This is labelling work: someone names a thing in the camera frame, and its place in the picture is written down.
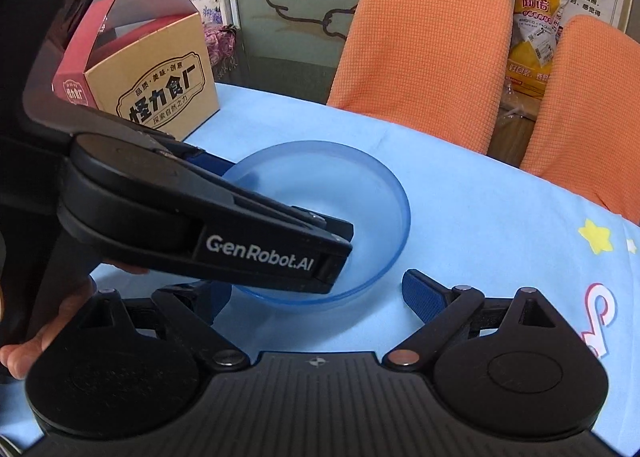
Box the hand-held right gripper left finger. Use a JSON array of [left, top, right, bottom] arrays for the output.
[[75, 282, 251, 370]]

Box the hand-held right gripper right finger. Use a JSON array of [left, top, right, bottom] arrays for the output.
[[385, 269, 566, 368]]

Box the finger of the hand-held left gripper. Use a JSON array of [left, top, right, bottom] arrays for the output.
[[292, 207, 355, 294], [145, 136, 233, 178]]

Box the blue translucent bowl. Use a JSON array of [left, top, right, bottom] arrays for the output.
[[222, 140, 412, 310]]

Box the person's left hand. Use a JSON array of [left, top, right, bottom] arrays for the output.
[[0, 277, 98, 375]]

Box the blue cartoon tablecloth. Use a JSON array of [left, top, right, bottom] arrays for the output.
[[0, 82, 640, 453]]

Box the red biscuit carton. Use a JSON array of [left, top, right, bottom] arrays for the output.
[[52, 0, 221, 140]]

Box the floral printed cloth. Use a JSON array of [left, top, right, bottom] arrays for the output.
[[100, 0, 243, 80]]

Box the frosted glass partition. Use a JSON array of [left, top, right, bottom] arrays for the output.
[[222, 0, 381, 103]]

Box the orange chair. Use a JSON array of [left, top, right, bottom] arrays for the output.
[[326, 0, 515, 155], [520, 14, 640, 225]]

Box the yellow packet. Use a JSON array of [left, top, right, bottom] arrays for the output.
[[502, 0, 571, 98]]

